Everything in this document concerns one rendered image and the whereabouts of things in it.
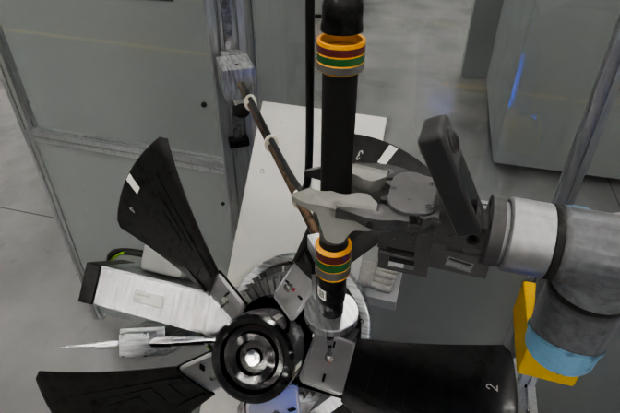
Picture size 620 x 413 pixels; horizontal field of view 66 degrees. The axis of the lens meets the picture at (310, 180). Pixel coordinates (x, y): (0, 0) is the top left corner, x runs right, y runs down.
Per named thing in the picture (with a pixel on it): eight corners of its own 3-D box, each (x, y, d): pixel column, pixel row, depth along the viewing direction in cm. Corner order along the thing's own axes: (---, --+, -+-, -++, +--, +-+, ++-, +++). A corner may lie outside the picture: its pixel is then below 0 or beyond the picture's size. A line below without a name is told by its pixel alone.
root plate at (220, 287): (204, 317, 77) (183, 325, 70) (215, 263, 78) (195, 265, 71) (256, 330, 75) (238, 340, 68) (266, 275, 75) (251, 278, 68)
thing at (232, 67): (218, 87, 112) (214, 52, 107) (247, 83, 114) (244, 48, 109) (226, 104, 104) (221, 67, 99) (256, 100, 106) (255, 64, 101)
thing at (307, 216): (237, 88, 102) (236, 82, 102) (244, 87, 103) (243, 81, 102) (317, 251, 60) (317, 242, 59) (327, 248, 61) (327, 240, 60)
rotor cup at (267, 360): (227, 373, 77) (189, 399, 64) (244, 284, 78) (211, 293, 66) (313, 397, 74) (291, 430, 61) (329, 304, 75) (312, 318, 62)
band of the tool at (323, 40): (310, 64, 44) (310, 34, 43) (352, 60, 45) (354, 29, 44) (326, 82, 41) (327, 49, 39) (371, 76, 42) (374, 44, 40)
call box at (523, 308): (510, 313, 102) (523, 278, 96) (561, 324, 100) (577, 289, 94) (514, 378, 90) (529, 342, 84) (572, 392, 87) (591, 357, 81)
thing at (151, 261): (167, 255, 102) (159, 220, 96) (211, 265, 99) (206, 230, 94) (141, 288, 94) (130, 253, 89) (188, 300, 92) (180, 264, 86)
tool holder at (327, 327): (292, 291, 66) (292, 238, 60) (340, 279, 67) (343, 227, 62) (314, 344, 59) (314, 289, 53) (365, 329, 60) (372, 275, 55)
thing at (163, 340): (245, 344, 80) (65, 351, 87) (244, 331, 80) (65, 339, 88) (241, 347, 78) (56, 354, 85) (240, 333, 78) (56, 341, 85)
